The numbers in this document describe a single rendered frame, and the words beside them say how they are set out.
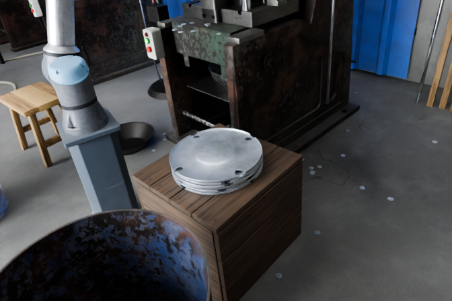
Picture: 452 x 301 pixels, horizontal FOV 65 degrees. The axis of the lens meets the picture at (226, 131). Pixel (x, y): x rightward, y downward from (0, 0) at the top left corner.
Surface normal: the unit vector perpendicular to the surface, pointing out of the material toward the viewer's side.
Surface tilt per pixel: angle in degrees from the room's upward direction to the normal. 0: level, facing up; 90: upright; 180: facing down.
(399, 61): 90
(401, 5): 90
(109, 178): 90
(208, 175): 0
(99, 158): 90
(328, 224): 0
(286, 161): 0
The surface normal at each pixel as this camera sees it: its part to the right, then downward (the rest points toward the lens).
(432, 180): -0.09, -0.86
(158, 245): -0.37, 0.47
